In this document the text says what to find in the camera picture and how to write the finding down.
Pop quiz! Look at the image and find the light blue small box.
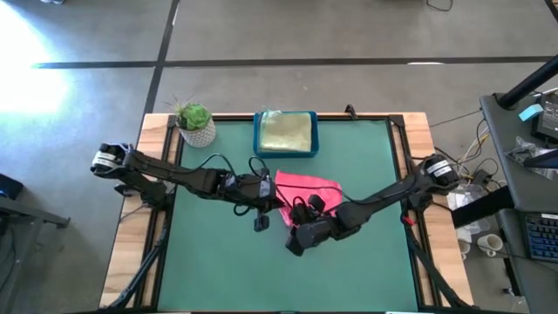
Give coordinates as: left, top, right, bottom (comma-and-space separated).
517, 103, 544, 123

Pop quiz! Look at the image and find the black keyboard blue backlight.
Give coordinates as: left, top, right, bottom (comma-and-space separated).
524, 212, 558, 263

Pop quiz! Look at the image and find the black flat bar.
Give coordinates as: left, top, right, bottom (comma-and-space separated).
450, 186, 516, 229

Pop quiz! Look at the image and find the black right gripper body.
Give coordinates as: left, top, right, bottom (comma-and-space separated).
285, 194, 350, 257

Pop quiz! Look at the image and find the black right camera cable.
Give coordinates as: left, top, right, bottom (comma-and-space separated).
276, 181, 380, 208

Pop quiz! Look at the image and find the pale green teal-edged towel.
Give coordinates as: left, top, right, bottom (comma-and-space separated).
259, 110, 314, 154

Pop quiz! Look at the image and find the white mug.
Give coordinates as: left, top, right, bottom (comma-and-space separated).
476, 233, 504, 258

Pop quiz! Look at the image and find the black pole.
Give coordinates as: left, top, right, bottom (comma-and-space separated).
498, 54, 558, 111

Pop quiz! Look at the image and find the pink microfiber towel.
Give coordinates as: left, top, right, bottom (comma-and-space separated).
274, 169, 344, 228

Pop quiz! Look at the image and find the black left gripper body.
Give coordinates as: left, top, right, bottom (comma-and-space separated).
230, 167, 284, 233

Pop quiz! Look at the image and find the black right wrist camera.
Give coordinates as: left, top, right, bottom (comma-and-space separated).
290, 203, 311, 226

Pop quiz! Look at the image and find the blue plastic bin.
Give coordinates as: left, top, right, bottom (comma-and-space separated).
252, 110, 320, 160

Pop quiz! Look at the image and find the grey side desk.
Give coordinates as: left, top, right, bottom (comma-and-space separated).
479, 91, 558, 314

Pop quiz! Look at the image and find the black left camera cable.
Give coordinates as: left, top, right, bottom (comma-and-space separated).
194, 152, 270, 182

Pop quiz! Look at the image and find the white cup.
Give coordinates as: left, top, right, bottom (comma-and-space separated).
456, 238, 473, 259

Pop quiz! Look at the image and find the black electronic device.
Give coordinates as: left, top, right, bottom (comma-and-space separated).
530, 92, 558, 144

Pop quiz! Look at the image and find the clear plastic bag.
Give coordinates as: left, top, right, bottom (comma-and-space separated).
505, 135, 558, 182

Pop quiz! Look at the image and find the green table mat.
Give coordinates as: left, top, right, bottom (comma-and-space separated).
157, 119, 420, 313

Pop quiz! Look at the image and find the black furniture base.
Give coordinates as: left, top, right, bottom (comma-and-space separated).
0, 173, 71, 314

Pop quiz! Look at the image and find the succulent in patterned white pot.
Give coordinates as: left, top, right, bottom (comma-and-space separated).
167, 98, 218, 148

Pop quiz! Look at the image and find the black camera cable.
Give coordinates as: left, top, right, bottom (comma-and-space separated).
276, 181, 380, 208
194, 152, 270, 182

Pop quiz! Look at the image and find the black box blue light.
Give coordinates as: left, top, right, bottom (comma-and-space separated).
0, 173, 25, 201

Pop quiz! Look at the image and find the black power adapter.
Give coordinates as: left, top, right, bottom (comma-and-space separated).
472, 168, 494, 188

